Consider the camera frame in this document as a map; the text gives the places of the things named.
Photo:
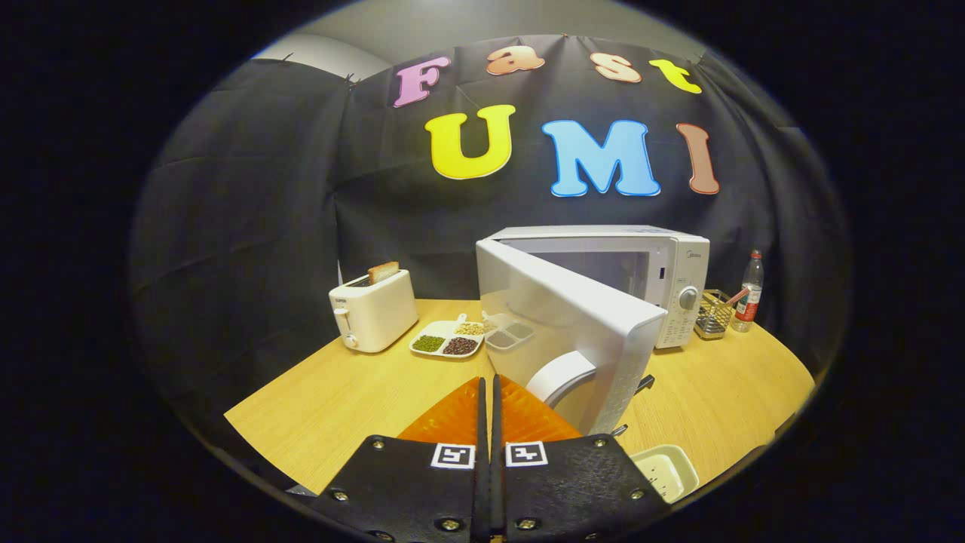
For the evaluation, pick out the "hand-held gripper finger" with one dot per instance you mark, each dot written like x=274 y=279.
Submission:
x=482 y=483
x=497 y=483

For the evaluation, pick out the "white square plate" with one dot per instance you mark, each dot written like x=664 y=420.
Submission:
x=667 y=471

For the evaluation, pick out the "white microwave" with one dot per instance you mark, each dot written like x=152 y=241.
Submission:
x=686 y=264

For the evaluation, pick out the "toast slice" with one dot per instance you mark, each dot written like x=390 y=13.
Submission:
x=384 y=272

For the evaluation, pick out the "small black bar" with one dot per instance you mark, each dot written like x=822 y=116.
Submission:
x=645 y=385

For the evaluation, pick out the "clear bottle red label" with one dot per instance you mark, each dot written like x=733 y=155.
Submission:
x=748 y=302

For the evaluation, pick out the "white divided bean dish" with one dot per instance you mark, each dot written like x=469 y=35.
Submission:
x=445 y=343

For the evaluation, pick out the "white toaster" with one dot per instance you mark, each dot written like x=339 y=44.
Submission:
x=381 y=309

